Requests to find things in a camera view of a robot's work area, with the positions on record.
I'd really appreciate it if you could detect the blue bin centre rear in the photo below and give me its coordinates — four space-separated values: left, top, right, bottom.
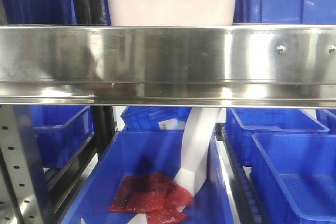
121 106 192 131

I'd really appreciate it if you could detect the blue bin with red bags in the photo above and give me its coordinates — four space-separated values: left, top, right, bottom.
60 129 236 224

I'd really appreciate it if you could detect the blue bin right rear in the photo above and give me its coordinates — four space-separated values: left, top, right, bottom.
225 108 329 166

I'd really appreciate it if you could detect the steel shelf rack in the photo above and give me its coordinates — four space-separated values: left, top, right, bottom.
1 9 335 223

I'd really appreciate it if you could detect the blue bin lower left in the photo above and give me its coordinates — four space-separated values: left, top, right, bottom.
29 105 93 168

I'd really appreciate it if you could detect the blue bin lower right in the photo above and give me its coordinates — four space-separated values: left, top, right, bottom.
250 133 335 223

